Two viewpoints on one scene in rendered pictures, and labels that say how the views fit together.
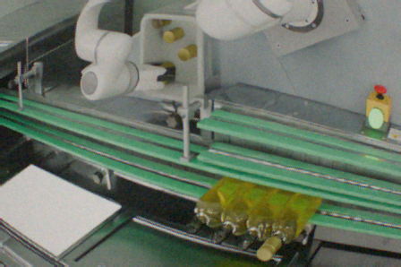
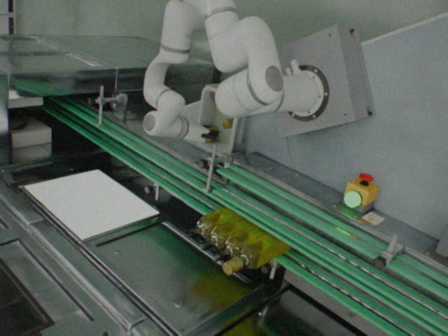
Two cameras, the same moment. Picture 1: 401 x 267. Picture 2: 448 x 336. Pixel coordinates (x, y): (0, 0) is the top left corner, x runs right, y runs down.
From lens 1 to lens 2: 25 cm
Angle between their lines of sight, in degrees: 8
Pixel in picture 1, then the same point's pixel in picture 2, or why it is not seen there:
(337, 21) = (336, 114)
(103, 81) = (159, 124)
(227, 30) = (229, 109)
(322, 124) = (301, 191)
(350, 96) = (337, 178)
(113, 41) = (169, 98)
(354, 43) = (354, 136)
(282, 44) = (285, 129)
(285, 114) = (276, 178)
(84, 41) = (150, 90)
